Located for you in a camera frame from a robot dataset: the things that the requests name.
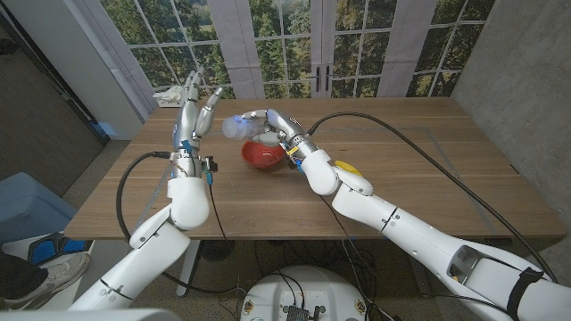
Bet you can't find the wooden table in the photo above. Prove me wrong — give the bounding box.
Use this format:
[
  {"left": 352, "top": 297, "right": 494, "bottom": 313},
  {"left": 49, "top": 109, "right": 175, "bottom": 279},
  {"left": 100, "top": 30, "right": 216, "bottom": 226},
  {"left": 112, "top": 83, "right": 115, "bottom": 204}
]
[{"left": 64, "top": 96, "right": 568, "bottom": 242}]

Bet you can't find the yellow toy banana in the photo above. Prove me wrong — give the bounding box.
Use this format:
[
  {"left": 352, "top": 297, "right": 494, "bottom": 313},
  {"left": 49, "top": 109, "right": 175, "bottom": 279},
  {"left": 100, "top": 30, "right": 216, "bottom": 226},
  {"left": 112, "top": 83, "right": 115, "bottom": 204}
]
[{"left": 334, "top": 160, "right": 363, "bottom": 177}]

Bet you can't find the thin black left wrist wire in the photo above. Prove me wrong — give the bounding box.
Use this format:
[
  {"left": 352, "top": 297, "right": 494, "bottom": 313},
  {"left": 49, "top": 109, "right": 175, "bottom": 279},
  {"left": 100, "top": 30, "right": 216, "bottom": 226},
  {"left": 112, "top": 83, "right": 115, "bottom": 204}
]
[{"left": 207, "top": 181, "right": 228, "bottom": 244}]

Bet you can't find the printed window backdrop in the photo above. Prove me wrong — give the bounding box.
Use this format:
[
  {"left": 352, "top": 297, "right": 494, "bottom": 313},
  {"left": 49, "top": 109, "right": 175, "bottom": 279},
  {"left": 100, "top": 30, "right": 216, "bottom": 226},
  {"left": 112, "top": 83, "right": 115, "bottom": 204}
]
[{"left": 73, "top": 0, "right": 496, "bottom": 121}]

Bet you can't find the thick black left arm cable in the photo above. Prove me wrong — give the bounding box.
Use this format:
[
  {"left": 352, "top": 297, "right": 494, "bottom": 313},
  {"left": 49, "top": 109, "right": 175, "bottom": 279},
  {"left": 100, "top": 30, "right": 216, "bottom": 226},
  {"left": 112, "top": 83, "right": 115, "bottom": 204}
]
[{"left": 115, "top": 151, "right": 245, "bottom": 295}]

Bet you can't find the white box with tissue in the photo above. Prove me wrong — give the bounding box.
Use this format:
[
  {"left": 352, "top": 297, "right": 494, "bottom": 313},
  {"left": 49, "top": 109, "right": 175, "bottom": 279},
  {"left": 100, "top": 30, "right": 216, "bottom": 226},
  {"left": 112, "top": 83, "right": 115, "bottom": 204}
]
[{"left": 152, "top": 85, "right": 186, "bottom": 109}]

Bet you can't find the black round fan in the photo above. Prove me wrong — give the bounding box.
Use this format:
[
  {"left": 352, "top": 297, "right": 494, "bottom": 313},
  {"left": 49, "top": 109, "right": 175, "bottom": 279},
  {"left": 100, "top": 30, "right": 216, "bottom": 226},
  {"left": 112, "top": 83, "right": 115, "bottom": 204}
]
[{"left": 199, "top": 239, "right": 236, "bottom": 262}]

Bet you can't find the white robot chest edge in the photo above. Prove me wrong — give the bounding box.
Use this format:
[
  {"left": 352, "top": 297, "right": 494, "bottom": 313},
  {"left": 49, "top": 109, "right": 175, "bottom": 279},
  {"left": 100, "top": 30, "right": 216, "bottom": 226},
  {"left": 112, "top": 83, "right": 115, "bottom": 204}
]
[{"left": 0, "top": 309, "right": 182, "bottom": 321}]

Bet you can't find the grey sneaker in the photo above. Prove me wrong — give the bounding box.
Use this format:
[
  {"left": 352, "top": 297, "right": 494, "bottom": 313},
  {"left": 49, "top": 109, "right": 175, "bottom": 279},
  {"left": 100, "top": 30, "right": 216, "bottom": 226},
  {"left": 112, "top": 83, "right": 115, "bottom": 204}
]
[{"left": 0, "top": 251, "right": 92, "bottom": 310}]

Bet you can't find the thin black right wrist wire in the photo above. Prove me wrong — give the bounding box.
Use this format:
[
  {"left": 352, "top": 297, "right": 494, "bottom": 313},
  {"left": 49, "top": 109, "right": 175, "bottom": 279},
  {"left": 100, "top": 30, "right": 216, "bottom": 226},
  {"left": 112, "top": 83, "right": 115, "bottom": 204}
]
[{"left": 317, "top": 194, "right": 374, "bottom": 313}]

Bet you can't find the blue-grey plastic bin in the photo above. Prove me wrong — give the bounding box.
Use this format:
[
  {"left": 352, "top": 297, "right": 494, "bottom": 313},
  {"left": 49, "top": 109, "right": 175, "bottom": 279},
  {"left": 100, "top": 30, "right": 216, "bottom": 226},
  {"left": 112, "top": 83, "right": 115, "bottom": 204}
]
[{"left": 0, "top": 171, "right": 78, "bottom": 245}]

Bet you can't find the large clear plastic syringe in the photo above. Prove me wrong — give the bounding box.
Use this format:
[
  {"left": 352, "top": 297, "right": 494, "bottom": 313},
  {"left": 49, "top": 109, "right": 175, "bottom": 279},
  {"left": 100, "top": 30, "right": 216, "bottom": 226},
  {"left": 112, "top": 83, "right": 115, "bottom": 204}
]
[{"left": 221, "top": 114, "right": 283, "bottom": 148}]

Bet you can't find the grey table leg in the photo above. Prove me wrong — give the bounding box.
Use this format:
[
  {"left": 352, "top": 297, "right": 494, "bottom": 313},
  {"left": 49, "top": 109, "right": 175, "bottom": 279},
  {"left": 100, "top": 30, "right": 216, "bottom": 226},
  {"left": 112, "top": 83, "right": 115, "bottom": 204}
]
[{"left": 403, "top": 253, "right": 434, "bottom": 299}]

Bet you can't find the black trouser leg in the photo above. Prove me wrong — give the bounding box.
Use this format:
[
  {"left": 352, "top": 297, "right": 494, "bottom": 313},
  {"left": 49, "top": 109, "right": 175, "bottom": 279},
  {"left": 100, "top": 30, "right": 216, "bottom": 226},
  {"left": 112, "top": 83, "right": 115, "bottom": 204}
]
[{"left": 0, "top": 252, "right": 48, "bottom": 299}]

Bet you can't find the white table leg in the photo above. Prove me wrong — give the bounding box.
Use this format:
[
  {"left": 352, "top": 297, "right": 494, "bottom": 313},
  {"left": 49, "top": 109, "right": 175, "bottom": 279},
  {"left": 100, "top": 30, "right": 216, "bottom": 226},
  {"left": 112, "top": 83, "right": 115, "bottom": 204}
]
[{"left": 176, "top": 239, "right": 202, "bottom": 298}]

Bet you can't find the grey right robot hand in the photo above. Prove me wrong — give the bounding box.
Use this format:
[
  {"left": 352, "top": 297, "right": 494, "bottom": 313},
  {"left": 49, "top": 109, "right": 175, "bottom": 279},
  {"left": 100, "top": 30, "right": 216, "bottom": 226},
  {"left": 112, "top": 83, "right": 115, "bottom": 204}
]
[{"left": 240, "top": 108, "right": 320, "bottom": 174}]

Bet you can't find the white robot torso base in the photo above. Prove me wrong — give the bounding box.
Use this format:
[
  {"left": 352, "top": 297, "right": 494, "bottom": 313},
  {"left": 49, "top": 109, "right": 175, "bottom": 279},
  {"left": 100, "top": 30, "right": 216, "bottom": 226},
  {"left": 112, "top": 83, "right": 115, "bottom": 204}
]
[{"left": 239, "top": 265, "right": 369, "bottom": 321}]

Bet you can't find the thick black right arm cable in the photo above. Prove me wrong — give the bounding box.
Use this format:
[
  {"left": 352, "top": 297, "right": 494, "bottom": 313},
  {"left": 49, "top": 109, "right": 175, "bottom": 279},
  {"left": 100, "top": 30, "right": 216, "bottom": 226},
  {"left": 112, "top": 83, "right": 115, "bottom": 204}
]
[{"left": 306, "top": 111, "right": 559, "bottom": 284}]

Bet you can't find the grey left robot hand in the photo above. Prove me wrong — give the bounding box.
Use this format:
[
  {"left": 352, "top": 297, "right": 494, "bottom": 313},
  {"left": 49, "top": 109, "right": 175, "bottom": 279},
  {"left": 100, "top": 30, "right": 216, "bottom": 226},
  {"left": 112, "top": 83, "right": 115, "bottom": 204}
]
[{"left": 171, "top": 66, "right": 224, "bottom": 179}]

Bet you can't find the dark brown door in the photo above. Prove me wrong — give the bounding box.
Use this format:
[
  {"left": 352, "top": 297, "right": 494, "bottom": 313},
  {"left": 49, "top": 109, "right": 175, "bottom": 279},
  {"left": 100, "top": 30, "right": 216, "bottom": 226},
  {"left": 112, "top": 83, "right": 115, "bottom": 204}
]
[{"left": 0, "top": 8, "right": 111, "bottom": 197}]

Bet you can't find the thin black wrist wire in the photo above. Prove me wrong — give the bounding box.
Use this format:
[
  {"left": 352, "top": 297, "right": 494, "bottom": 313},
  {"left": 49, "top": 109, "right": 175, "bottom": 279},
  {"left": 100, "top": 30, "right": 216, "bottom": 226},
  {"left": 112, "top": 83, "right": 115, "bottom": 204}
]
[
  {"left": 317, "top": 194, "right": 374, "bottom": 313},
  {"left": 207, "top": 181, "right": 228, "bottom": 244}
]

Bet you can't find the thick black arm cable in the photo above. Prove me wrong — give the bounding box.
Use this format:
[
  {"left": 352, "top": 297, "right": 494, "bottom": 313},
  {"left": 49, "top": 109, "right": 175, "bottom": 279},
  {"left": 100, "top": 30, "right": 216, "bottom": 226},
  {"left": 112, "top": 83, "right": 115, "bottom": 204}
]
[
  {"left": 115, "top": 151, "right": 245, "bottom": 295},
  {"left": 306, "top": 111, "right": 559, "bottom": 284}
]

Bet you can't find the red bowl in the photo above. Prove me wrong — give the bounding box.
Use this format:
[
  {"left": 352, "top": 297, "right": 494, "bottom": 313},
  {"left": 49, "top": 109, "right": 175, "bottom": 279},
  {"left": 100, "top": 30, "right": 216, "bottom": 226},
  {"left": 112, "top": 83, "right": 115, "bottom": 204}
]
[{"left": 240, "top": 140, "right": 286, "bottom": 170}]

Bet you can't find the black and blue pad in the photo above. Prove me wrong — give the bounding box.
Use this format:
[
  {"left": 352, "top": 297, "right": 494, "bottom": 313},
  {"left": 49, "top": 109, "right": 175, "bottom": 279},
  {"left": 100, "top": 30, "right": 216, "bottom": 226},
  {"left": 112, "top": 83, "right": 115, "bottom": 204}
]
[{"left": 27, "top": 231, "right": 94, "bottom": 267}]

